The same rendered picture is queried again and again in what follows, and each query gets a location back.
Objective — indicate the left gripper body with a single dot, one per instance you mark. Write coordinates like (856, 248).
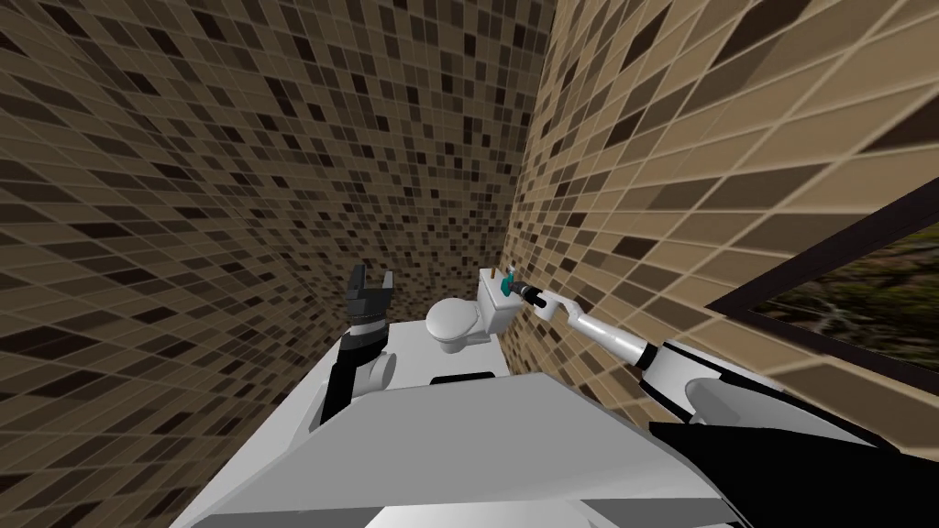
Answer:
(367, 304)

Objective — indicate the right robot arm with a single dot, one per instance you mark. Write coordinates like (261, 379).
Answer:
(741, 418)

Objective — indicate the dark framed window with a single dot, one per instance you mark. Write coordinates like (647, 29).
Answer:
(858, 293)

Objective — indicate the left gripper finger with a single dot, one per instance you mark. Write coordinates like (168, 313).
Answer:
(387, 282)
(357, 279)

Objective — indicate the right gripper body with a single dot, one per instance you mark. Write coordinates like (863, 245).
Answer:
(531, 295)

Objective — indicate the teal bottle with orange top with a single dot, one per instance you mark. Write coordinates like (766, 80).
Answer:
(505, 287)

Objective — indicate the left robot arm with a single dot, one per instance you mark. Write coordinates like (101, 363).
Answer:
(345, 374)

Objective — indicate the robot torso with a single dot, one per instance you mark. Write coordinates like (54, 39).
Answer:
(469, 447)

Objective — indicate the white toilet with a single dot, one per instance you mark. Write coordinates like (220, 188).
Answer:
(458, 323)

